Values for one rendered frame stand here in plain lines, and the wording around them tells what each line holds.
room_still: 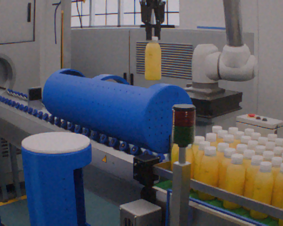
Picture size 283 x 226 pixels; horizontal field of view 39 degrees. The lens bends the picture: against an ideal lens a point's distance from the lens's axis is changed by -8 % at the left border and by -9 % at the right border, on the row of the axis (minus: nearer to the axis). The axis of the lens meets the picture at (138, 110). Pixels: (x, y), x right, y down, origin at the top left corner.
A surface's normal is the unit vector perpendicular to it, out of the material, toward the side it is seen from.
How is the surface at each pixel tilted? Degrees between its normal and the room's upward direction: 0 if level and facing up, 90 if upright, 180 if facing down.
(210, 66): 92
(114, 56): 90
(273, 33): 90
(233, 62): 101
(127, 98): 54
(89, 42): 90
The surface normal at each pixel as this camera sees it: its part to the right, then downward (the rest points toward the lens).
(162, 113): 0.63, 0.15
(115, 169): -0.73, -0.21
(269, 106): -0.69, 0.15
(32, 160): -0.48, 0.18
